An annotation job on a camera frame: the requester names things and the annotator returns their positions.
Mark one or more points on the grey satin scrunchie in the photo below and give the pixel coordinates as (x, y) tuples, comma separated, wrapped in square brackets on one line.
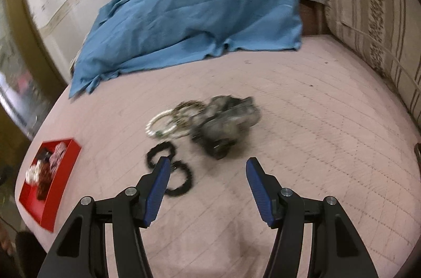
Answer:
[(223, 122)]

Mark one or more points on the black claw hair clip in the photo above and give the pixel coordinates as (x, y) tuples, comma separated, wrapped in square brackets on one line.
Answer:
[(43, 155)]

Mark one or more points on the pink quilted bed cover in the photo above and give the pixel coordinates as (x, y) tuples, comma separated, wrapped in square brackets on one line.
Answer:
[(329, 126)]

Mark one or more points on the striped floral pillow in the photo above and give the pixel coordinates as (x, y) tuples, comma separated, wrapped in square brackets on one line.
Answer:
[(386, 35)]

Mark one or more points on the stained glass wooden door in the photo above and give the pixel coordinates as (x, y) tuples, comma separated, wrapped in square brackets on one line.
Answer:
[(30, 83)]

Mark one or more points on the red white checkered scrunchie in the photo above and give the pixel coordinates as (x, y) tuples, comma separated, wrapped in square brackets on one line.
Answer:
[(57, 156)]

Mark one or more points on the red shallow tray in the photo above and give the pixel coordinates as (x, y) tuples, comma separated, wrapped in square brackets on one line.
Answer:
[(44, 211)]

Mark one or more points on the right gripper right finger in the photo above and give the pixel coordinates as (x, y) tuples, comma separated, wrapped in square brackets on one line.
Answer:
[(337, 249)]

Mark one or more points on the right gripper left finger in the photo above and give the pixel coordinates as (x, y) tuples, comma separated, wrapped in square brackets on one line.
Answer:
[(79, 249)]

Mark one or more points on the white patterned scrunchie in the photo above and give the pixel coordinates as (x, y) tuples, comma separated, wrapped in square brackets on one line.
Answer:
[(32, 175)]

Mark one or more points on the red dotted scrunchie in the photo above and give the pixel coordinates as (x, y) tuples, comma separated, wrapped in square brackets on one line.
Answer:
[(44, 183)]

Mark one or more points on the blue blanket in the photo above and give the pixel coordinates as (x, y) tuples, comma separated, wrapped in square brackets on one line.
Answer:
[(137, 35)]

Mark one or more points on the person's left hand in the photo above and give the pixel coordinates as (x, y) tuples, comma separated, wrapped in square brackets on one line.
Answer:
[(5, 241)]

